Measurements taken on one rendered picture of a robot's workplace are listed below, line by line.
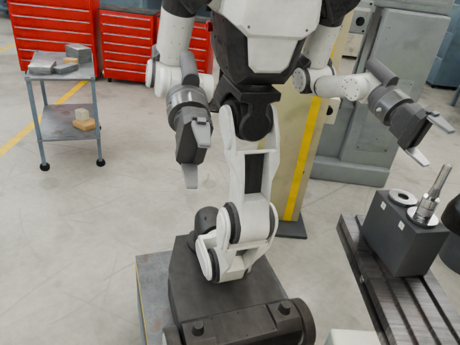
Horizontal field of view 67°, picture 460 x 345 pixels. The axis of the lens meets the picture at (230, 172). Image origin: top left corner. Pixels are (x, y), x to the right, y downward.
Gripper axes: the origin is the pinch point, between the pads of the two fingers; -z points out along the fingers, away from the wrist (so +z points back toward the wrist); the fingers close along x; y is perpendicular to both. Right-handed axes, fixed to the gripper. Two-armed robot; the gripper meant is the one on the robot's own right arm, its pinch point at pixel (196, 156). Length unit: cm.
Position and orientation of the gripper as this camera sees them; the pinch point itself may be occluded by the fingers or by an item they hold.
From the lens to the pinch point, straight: 64.4
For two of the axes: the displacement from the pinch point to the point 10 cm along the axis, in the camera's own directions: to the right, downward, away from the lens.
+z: -1.8, -7.3, 6.6
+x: 2.7, -6.9, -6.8
